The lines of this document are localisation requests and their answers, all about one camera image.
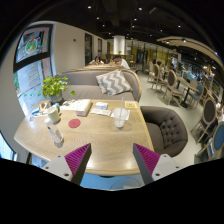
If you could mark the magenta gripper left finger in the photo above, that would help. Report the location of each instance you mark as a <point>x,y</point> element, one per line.
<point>72,166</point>

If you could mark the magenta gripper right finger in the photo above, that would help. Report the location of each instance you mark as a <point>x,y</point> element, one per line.
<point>153,166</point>

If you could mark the clear plastic water bottle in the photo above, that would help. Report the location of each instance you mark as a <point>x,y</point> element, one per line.
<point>53,131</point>

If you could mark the dark grey tufted armchair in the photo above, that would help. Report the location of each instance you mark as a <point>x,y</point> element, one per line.
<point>166,128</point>

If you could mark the red round coaster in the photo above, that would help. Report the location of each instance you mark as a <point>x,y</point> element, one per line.
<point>74,123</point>

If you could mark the white paper napkin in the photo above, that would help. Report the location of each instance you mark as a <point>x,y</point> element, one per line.
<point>101,112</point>

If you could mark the clear plastic cup with straw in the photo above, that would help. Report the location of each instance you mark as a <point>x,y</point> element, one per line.
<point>120,114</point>

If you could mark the white ceramic mug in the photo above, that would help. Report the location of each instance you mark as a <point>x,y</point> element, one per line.
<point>53,114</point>

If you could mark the yellow card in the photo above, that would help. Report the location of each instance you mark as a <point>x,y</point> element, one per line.
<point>130,104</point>

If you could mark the white blue booklet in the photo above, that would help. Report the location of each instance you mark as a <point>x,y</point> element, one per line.
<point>101,105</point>

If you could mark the blue card on table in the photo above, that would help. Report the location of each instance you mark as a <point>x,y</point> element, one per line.
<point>35,111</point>

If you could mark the blue oval-back chair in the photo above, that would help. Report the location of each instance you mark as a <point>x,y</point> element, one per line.
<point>215,144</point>

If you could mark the grey oval-back chair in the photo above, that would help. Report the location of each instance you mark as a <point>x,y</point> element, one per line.
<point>171,90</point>

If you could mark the grey upholstered sofa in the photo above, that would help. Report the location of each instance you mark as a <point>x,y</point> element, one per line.
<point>83,84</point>

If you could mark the green potted plant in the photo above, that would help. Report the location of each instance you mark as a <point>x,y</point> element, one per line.
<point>54,86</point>

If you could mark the grey chevron cushion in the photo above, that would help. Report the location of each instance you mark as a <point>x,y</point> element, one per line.
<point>113,83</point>

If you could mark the seated person left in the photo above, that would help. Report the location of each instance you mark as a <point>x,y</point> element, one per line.
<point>96,61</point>

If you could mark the seated person in white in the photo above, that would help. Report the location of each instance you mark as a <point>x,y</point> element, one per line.
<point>118,60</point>

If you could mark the white round pillar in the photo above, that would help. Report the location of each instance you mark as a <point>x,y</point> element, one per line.
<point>119,44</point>

